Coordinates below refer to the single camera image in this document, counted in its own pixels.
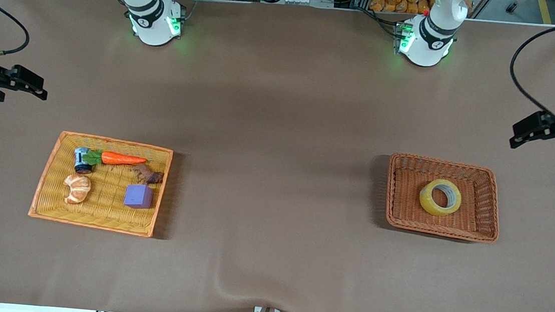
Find yellow tape roll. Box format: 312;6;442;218
418;177;463;219

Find small blue white can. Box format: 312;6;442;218
73;147;95;175

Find toy croissant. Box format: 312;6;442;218
62;173;92;206

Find orange toy carrot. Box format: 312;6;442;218
82;149;148;170

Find yellow wicker tray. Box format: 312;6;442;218
27;128;175;240

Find brown wicker basket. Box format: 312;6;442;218
383;152;505;245

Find dark brown toy piece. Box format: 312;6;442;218
131;163;165;187

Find purple cube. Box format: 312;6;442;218
124;183;157;210

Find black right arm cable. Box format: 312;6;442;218
0;0;34;62

